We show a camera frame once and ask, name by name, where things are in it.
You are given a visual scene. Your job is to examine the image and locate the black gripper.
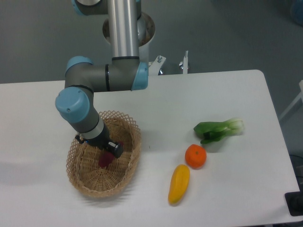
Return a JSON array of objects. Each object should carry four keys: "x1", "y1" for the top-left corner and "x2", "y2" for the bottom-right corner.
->
[{"x1": 74, "y1": 126, "x2": 124, "y2": 158}]

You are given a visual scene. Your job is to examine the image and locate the purple sweet potato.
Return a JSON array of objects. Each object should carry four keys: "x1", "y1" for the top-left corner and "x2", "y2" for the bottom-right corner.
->
[{"x1": 98, "y1": 150, "x2": 116, "y2": 168}]

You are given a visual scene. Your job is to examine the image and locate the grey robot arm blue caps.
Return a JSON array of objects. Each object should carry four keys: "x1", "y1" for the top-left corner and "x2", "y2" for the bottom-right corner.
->
[{"x1": 55, "y1": 0, "x2": 149, "y2": 158}]

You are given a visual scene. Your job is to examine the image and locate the woven wicker basket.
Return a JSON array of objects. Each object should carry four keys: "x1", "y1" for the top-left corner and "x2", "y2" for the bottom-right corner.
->
[{"x1": 66, "y1": 111, "x2": 142, "y2": 198}]

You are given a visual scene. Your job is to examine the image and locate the yellow corn cob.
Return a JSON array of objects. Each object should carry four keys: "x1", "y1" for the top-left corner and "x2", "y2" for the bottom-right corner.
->
[{"x1": 168, "y1": 164, "x2": 190, "y2": 205}]

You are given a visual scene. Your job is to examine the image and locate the orange mandarin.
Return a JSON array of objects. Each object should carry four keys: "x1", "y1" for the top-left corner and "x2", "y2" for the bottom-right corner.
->
[{"x1": 185, "y1": 144, "x2": 207, "y2": 169}]

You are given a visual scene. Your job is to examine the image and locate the green bok choy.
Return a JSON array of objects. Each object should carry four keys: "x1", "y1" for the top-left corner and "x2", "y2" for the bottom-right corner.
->
[{"x1": 194, "y1": 118, "x2": 244, "y2": 144}]

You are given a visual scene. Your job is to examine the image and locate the black box at table edge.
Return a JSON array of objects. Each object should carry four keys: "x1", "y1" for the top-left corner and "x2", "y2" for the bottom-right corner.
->
[{"x1": 285, "y1": 192, "x2": 303, "y2": 217}]

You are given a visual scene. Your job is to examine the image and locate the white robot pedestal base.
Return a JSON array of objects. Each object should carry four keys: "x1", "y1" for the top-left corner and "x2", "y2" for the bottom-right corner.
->
[{"x1": 102, "y1": 13, "x2": 190, "y2": 76}]

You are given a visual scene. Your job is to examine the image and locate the white frame at right edge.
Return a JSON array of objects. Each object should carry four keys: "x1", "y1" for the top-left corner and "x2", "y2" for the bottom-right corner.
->
[{"x1": 278, "y1": 80, "x2": 303, "y2": 122}]

